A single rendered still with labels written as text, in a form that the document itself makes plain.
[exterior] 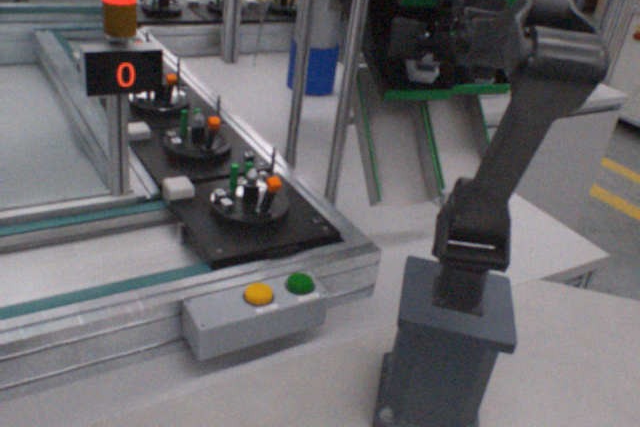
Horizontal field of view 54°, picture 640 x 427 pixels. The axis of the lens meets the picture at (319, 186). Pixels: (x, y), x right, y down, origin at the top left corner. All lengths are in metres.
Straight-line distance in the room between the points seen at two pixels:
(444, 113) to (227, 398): 0.72
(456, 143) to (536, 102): 0.68
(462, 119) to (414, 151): 0.16
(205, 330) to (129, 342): 0.12
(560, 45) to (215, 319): 0.57
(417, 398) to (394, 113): 0.58
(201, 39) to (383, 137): 1.19
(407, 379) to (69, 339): 0.45
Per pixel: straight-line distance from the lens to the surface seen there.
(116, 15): 1.02
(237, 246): 1.03
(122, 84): 1.05
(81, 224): 1.14
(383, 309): 1.12
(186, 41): 2.26
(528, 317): 1.22
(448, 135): 1.31
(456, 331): 0.80
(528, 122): 0.66
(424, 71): 1.07
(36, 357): 0.93
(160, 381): 0.96
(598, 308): 1.32
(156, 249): 1.11
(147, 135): 1.37
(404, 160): 1.21
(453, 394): 0.88
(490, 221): 0.78
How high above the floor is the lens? 1.55
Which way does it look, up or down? 28 degrees down
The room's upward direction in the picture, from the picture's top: 8 degrees clockwise
